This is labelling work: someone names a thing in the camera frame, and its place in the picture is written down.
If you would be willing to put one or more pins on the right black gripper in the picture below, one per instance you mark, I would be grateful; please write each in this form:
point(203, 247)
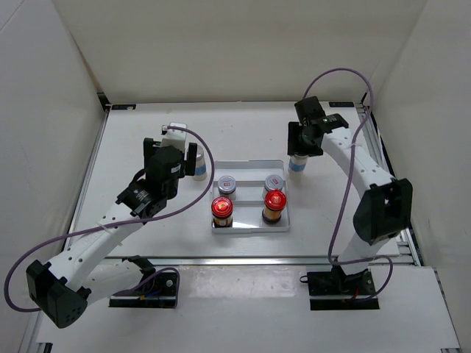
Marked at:
point(293, 132)

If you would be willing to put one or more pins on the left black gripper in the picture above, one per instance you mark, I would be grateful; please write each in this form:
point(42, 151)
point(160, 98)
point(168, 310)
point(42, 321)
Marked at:
point(189, 164)

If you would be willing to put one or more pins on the tall silver-capped shaker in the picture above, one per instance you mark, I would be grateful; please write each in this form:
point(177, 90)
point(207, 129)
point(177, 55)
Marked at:
point(297, 164)
point(200, 166)

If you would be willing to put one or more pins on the short white-lid jar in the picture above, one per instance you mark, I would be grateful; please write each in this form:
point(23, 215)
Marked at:
point(272, 182)
point(227, 187)

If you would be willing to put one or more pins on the red-lid chili sauce jar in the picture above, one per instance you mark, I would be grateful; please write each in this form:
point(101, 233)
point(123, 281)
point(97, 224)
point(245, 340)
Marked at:
point(222, 212)
point(275, 202)

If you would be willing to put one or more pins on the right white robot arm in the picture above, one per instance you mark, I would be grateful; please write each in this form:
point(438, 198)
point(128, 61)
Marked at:
point(384, 209)

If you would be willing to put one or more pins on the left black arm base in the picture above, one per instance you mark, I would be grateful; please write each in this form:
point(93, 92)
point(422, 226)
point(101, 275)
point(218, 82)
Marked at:
point(159, 290)

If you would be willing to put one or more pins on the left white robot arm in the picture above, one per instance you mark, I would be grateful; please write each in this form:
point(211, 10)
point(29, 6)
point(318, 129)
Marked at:
point(57, 286)

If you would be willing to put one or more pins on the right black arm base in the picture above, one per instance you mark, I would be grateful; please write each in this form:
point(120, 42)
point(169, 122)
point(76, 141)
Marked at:
point(334, 291)

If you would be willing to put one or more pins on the white divided organizer tray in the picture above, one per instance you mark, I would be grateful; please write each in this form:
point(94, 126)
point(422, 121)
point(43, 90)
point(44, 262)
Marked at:
point(248, 204)

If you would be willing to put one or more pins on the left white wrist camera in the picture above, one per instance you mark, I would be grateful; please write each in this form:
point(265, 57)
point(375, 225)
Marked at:
point(174, 137)

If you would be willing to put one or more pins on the aluminium right rail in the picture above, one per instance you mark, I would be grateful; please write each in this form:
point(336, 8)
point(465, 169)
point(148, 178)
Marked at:
point(375, 147)

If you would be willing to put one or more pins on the aluminium rail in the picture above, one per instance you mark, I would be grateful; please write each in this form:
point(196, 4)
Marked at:
point(28, 343)
point(176, 261)
point(375, 147)

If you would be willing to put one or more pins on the aluminium front rail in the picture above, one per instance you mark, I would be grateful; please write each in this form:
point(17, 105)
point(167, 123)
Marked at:
point(176, 261)

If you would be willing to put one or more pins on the aluminium left rail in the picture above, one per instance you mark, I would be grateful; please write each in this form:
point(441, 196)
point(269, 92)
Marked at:
point(28, 343)

